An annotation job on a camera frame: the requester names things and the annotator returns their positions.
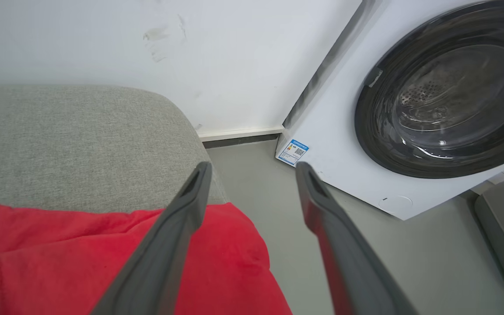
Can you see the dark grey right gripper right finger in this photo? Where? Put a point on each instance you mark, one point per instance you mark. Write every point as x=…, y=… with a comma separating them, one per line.
x=348, y=262

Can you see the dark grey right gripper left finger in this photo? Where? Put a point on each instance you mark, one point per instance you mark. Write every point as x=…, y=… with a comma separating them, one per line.
x=169, y=249

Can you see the red and white jersey garment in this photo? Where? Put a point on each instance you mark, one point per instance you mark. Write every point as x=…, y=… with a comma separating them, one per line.
x=81, y=267

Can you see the white washing machine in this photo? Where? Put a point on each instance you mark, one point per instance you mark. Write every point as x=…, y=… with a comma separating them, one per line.
x=344, y=144

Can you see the blue white energy label sticker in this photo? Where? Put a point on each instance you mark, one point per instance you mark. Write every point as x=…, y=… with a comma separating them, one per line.
x=293, y=152

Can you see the grey fabric sofa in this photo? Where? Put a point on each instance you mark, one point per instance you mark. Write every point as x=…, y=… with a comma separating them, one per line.
x=72, y=144

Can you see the dark round washing machine door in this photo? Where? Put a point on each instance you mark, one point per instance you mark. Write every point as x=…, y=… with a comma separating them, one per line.
x=449, y=87

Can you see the white wall baseboard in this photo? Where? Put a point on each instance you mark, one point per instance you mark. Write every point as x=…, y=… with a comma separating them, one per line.
x=241, y=133

